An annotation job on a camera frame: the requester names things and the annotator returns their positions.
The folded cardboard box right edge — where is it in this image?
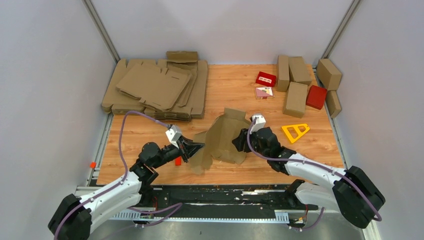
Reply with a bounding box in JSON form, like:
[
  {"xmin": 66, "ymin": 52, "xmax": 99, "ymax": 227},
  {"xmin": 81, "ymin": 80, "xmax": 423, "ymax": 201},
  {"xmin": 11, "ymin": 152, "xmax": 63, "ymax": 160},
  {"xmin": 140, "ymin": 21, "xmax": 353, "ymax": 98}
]
[{"xmin": 325, "ymin": 90, "xmax": 342, "ymax": 118}]

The stack of flat cardboard blanks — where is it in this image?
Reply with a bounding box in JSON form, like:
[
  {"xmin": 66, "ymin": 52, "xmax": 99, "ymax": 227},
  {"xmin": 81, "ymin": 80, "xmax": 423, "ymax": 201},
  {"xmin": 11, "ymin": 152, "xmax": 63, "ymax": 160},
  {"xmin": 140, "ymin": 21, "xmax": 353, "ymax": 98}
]
[{"xmin": 101, "ymin": 51, "xmax": 209, "ymax": 122}]

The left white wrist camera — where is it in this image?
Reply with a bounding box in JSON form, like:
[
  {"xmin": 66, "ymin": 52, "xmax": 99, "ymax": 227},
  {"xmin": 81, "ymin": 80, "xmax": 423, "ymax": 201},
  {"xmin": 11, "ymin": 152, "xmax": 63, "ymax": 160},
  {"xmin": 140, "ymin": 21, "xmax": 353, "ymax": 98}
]
[{"xmin": 165, "ymin": 124, "xmax": 183, "ymax": 149}]

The folded cardboard box upright left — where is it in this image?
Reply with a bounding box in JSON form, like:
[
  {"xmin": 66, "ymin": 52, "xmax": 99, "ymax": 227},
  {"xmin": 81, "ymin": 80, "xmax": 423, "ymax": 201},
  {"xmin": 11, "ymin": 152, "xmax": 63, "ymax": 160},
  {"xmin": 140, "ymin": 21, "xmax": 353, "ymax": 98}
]
[{"xmin": 276, "ymin": 55, "xmax": 290, "ymax": 92}]

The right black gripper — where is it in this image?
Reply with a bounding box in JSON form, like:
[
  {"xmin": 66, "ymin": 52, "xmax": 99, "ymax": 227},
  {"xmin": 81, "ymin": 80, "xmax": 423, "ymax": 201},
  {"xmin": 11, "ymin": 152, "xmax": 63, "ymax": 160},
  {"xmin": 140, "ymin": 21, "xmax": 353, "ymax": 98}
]
[{"xmin": 232, "ymin": 126, "xmax": 270, "ymax": 160}]

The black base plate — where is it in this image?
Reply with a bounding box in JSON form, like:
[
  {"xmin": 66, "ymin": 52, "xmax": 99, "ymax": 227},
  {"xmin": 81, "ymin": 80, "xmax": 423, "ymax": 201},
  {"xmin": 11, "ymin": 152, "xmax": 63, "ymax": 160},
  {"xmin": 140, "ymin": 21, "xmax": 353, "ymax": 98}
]
[{"xmin": 135, "ymin": 184, "xmax": 318, "ymax": 219}]

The pink white printed box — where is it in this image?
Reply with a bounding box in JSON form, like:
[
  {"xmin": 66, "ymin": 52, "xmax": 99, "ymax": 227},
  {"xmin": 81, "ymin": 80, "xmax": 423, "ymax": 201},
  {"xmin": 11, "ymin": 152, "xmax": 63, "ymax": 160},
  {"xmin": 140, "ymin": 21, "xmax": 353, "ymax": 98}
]
[{"xmin": 254, "ymin": 86, "xmax": 274, "ymax": 100}]

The brown cardboard box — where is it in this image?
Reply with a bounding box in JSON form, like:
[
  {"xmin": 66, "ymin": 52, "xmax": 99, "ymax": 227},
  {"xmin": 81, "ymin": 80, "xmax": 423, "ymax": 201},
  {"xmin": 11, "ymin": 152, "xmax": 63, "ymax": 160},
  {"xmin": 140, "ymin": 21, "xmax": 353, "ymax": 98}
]
[{"xmin": 188, "ymin": 107, "xmax": 251, "ymax": 175}]

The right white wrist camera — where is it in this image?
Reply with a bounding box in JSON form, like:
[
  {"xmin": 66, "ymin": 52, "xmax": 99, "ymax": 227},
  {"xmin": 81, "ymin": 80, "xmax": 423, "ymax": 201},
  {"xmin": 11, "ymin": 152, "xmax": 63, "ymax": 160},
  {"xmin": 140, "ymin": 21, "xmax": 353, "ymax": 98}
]
[{"xmin": 249, "ymin": 113, "xmax": 267, "ymax": 135}]

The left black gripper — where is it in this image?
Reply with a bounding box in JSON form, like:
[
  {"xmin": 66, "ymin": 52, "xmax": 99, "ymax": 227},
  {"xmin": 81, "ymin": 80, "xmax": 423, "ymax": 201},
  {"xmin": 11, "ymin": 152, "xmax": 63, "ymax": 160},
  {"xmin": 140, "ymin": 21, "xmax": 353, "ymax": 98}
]
[{"xmin": 152, "ymin": 135, "xmax": 206, "ymax": 169}]

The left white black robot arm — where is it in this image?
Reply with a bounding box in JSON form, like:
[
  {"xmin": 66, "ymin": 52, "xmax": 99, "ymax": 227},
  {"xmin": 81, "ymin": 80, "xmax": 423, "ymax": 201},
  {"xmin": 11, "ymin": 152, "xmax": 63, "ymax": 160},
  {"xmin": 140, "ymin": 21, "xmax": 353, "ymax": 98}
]
[{"xmin": 47, "ymin": 136, "xmax": 205, "ymax": 240}]

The aluminium rail frame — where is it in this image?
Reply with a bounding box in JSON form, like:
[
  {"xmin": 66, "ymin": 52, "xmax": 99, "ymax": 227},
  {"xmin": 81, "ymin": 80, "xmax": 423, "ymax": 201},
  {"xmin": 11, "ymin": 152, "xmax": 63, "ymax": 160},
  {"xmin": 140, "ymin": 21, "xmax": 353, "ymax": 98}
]
[{"xmin": 59, "ymin": 112, "xmax": 382, "ymax": 240}]

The red box with white labels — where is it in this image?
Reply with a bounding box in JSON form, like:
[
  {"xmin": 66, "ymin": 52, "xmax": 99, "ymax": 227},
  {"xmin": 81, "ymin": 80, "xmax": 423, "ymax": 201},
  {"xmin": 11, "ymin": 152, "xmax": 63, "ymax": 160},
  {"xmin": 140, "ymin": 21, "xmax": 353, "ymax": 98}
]
[{"xmin": 255, "ymin": 71, "xmax": 277, "ymax": 87}]

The folded cardboard box far right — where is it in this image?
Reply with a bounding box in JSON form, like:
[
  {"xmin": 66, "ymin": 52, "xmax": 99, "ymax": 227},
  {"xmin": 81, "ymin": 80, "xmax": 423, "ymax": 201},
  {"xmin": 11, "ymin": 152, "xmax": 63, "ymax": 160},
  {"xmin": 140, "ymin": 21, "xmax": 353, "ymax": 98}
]
[{"xmin": 316, "ymin": 58, "xmax": 342, "ymax": 91}]

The small orange block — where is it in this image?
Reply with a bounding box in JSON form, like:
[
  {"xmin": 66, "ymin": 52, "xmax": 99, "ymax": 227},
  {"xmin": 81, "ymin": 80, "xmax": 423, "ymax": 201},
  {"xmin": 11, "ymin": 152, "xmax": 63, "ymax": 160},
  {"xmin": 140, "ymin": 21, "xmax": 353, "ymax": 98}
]
[{"xmin": 174, "ymin": 156, "xmax": 182, "ymax": 166}]

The yellow plastic triangle frame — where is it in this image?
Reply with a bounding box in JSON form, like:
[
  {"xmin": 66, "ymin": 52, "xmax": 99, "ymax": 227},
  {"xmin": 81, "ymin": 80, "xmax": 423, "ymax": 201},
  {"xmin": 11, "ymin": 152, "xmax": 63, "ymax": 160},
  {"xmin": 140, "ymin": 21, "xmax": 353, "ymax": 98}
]
[{"xmin": 281, "ymin": 123, "xmax": 310, "ymax": 144}]

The white slotted cable duct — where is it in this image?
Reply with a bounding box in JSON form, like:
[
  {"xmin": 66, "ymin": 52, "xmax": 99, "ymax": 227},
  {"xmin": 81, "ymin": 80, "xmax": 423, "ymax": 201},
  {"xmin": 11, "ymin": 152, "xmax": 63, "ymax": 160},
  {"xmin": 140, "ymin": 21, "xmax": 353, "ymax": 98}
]
[{"xmin": 109, "ymin": 208, "xmax": 290, "ymax": 224}]

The folded cardboard box front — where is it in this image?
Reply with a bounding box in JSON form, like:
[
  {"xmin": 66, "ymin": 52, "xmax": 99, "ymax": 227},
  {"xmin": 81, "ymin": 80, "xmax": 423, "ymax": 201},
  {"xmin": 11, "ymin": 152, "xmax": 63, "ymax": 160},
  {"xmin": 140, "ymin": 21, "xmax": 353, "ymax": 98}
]
[{"xmin": 282, "ymin": 82, "xmax": 308, "ymax": 118}]

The plain red box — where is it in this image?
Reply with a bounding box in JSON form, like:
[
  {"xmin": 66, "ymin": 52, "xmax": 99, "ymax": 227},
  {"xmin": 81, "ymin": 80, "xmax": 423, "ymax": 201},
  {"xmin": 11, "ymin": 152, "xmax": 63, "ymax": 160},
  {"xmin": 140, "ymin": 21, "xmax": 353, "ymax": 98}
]
[{"xmin": 305, "ymin": 85, "xmax": 328, "ymax": 110}]

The folded cardboard box back middle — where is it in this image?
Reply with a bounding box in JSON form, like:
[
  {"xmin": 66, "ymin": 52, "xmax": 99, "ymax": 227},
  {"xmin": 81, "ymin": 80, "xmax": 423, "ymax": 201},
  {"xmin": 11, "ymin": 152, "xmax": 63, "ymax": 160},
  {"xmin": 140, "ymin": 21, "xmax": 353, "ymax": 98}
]
[{"xmin": 288, "ymin": 56, "xmax": 312, "ymax": 86}]

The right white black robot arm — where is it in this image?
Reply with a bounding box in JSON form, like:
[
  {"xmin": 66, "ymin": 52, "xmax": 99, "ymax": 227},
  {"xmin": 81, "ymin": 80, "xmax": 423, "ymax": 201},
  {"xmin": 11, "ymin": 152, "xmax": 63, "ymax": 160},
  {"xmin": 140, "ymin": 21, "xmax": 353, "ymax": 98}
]
[{"xmin": 232, "ymin": 127, "xmax": 386, "ymax": 229}]

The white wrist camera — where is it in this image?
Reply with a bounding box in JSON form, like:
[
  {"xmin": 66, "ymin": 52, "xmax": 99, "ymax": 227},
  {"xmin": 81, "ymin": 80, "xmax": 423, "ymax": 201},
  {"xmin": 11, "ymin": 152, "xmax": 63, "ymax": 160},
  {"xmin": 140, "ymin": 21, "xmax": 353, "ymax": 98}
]
[
  {"xmin": 249, "ymin": 113, "xmax": 267, "ymax": 135},
  {"xmin": 165, "ymin": 124, "xmax": 183, "ymax": 149}
]

